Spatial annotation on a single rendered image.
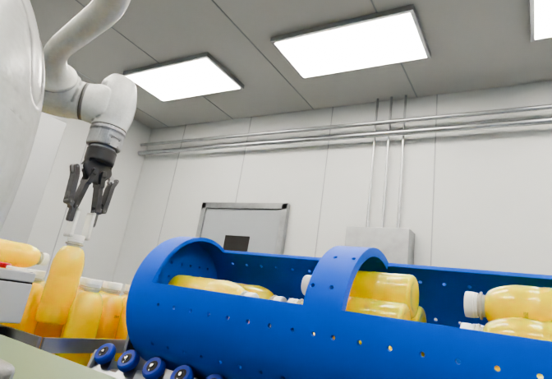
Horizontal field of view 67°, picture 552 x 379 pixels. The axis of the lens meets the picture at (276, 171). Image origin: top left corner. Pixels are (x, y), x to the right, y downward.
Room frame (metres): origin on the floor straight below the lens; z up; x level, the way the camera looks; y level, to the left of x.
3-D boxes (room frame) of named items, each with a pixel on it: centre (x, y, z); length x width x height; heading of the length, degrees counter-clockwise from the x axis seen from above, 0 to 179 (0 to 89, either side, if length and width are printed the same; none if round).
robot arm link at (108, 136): (1.06, 0.46, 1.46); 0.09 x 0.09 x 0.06
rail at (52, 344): (1.10, 0.30, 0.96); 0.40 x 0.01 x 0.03; 146
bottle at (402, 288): (0.77, -0.18, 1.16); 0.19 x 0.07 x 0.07; 56
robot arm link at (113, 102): (1.05, 0.47, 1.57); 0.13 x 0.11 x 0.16; 103
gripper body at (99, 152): (1.06, 0.46, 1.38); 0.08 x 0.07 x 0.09; 145
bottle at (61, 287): (1.06, 0.46, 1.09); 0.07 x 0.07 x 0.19
